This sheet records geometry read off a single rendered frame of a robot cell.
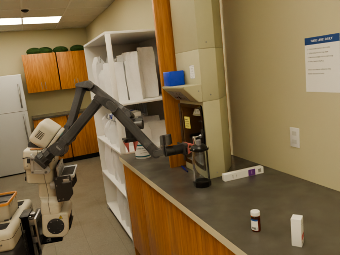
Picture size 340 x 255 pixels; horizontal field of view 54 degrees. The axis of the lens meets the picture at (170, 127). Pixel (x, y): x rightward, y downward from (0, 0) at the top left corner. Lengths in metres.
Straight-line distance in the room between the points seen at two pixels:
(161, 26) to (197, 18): 0.38
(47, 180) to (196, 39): 1.25
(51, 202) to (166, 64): 1.14
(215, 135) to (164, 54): 0.64
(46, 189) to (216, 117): 1.15
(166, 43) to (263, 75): 0.66
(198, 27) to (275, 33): 0.45
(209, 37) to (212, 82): 0.25
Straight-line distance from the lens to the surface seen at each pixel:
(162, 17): 2.27
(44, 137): 2.14
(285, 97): 2.03
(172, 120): 2.27
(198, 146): 1.85
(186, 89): 1.89
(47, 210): 2.26
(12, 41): 7.30
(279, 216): 1.57
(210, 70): 1.96
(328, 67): 1.81
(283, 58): 2.02
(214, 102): 1.98
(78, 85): 2.47
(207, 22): 1.98
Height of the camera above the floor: 1.62
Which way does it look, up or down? 10 degrees down
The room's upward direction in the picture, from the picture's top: 6 degrees counter-clockwise
